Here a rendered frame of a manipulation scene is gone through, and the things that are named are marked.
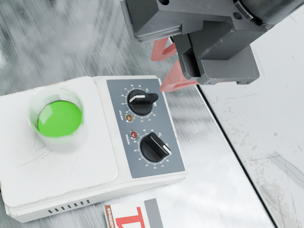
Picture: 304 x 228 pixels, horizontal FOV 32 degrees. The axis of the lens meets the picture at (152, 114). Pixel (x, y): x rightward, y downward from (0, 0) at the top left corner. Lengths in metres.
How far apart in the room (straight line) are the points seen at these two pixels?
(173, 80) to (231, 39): 0.08
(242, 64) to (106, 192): 0.20
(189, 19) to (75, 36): 0.31
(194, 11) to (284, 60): 0.32
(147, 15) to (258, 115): 0.31
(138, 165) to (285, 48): 0.26
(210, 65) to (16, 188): 0.23
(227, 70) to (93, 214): 0.25
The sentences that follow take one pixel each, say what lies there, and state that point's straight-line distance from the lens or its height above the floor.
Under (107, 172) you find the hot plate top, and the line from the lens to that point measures 0.54.
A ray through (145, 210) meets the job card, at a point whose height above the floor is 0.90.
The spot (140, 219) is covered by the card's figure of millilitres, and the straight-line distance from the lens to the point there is 0.61.
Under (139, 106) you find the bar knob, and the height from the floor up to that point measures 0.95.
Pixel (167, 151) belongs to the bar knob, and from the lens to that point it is 0.58.
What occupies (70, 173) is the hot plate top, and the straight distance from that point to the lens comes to 0.55.
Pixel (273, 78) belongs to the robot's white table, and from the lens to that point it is 0.69.
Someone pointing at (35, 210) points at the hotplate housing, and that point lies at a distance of 0.57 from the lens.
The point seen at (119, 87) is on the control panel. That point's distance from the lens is 0.60.
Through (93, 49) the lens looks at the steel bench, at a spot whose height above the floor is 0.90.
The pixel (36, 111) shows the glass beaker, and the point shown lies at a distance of 0.52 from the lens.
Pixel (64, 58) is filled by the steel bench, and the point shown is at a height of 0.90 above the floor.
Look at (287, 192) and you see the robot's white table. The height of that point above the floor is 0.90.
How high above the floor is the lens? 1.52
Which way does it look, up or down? 72 degrees down
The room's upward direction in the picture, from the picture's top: 6 degrees clockwise
